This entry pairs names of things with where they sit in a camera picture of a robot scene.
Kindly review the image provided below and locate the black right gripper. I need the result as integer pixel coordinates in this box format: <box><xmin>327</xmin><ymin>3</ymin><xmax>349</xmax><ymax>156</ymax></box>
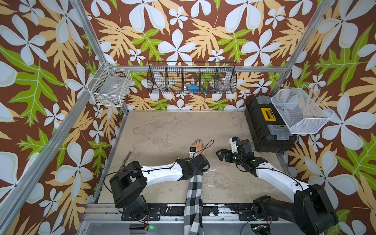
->
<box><xmin>215</xmin><ymin>147</ymin><xmax>245</xmax><ymax>166</ymax></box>

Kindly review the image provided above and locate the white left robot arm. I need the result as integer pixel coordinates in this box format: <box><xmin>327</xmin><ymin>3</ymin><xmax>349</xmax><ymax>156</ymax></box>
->
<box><xmin>109</xmin><ymin>154</ymin><xmax>210</xmax><ymax>220</ymax></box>

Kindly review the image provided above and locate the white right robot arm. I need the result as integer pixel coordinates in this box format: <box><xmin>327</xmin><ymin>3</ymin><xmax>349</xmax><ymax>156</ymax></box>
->
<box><xmin>216</xmin><ymin>137</ymin><xmax>339</xmax><ymax>235</ymax></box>

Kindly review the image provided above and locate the mannequin hand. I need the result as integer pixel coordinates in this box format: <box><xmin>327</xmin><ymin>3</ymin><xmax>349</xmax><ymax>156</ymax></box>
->
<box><xmin>193</xmin><ymin>139</ymin><xmax>205</xmax><ymax>157</ymax></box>

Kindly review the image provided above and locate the black yellow tool case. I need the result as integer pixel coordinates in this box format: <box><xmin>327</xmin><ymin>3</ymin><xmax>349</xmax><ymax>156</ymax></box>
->
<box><xmin>245</xmin><ymin>96</ymin><xmax>298</xmax><ymax>153</ymax></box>

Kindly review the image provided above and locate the white mesh basket right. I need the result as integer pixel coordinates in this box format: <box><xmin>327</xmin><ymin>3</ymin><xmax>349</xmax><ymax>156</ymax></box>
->
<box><xmin>271</xmin><ymin>88</ymin><xmax>334</xmax><ymax>135</ymax></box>

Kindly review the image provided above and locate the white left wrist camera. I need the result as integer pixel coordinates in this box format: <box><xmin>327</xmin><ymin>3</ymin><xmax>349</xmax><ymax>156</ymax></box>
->
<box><xmin>189</xmin><ymin>146</ymin><xmax>197</xmax><ymax>158</ymax></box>

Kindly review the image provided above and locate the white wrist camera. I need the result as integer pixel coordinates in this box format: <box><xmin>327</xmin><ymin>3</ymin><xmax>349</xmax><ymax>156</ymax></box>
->
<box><xmin>189</xmin><ymin>146</ymin><xmax>197</xmax><ymax>158</ymax></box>
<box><xmin>229</xmin><ymin>137</ymin><xmax>240</xmax><ymax>153</ymax></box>

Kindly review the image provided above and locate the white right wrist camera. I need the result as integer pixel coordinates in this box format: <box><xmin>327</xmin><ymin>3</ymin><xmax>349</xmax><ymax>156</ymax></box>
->
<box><xmin>229</xmin><ymin>137</ymin><xmax>240</xmax><ymax>153</ymax></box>

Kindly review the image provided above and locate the black left camera cable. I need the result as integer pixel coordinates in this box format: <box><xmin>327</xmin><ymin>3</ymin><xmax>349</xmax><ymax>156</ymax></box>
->
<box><xmin>196</xmin><ymin>139</ymin><xmax>215</xmax><ymax>156</ymax></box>

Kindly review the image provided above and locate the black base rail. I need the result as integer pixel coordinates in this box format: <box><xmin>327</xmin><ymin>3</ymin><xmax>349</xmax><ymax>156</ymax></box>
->
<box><xmin>120</xmin><ymin>202</ymin><xmax>265</xmax><ymax>222</ymax></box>

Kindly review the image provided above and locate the black wire basket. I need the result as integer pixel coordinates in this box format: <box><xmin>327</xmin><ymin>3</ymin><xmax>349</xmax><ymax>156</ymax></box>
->
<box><xmin>147</xmin><ymin>61</ymin><xmax>238</xmax><ymax>95</ymax></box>

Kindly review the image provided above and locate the aluminium frame back rail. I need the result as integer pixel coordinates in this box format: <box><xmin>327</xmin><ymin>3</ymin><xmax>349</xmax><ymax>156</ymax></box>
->
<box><xmin>110</xmin><ymin>64</ymin><xmax>288</xmax><ymax>73</ymax></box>

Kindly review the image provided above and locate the white wire basket left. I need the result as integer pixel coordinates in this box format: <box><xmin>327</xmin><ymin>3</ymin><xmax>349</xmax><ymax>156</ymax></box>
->
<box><xmin>88</xmin><ymin>62</ymin><xmax>132</xmax><ymax>107</ymax></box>

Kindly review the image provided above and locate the aluminium frame post right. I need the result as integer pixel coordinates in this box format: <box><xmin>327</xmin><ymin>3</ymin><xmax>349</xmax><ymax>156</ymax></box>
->
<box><xmin>269</xmin><ymin>0</ymin><xmax>333</xmax><ymax>97</ymax></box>

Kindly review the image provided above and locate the aluminium frame post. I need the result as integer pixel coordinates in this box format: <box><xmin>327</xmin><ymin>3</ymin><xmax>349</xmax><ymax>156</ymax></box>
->
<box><xmin>269</xmin><ymin>0</ymin><xmax>333</xmax><ymax>97</ymax></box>
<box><xmin>70</xmin><ymin>1</ymin><xmax>129</xmax><ymax>116</ymax></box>

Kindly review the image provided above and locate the aluminium frame post left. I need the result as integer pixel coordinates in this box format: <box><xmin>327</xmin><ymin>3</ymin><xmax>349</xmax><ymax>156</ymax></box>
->
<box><xmin>70</xmin><ymin>1</ymin><xmax>129</xmax><ymax>116</ymax></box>

